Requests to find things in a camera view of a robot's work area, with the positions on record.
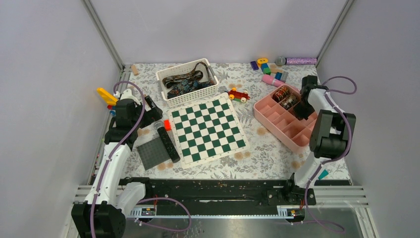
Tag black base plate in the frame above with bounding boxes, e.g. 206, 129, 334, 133
118, 178, 352, 216

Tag pink cylinder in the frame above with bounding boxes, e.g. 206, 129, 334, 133
262, 74, 285, 87

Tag yellow blue toy crane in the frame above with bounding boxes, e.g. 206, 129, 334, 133
97, 88, 118, 116

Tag red toy car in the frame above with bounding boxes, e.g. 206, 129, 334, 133
227, 87, 250, 103

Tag brown rolled tie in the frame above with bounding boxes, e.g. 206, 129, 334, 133
280, 94, 299, 110

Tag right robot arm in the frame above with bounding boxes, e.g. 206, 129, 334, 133
281, 75, 356, 205

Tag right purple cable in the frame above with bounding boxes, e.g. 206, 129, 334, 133
291, 75, 358, 234

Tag wooden block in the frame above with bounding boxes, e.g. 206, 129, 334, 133
131, 64, 139, 76

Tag yellow ring block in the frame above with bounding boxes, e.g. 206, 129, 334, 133
257, 58, 268, 65

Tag green white chessboard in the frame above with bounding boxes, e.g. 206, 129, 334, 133
167, 93, 250, 169

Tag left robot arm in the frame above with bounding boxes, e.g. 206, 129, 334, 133
71, 89, 162, 238

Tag red rolled tie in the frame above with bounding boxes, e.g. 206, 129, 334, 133
272, 86, 291, 103

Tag green block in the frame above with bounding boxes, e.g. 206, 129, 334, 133
262, 67, 271, 75

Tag blue block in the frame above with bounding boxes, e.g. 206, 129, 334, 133
274, 72, 283, 81

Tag grey lego baseplate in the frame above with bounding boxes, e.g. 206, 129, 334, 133
136, 137, 170, 171

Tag black microphone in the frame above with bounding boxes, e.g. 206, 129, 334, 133
154, 120, 180, 163

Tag small red block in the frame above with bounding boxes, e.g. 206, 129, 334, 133
164, 119, 171, 131

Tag pink compartment tray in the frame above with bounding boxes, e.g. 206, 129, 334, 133
254, 84, 317, 154

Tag purple block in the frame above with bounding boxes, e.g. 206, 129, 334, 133
250, 61, 259, 70

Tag teal block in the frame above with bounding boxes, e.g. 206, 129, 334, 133
318, 170, 329, 180

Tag floral table mat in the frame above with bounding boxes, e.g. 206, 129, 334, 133
121, 63, 350, 180

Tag dark blue patterned tie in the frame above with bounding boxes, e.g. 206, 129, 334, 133
162, 62, 215, 99

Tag white plastic basket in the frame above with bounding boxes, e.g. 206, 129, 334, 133
156, 59, 219, 108

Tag purple glitter microphone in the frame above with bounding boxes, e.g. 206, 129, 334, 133
274, 57, 317, 66

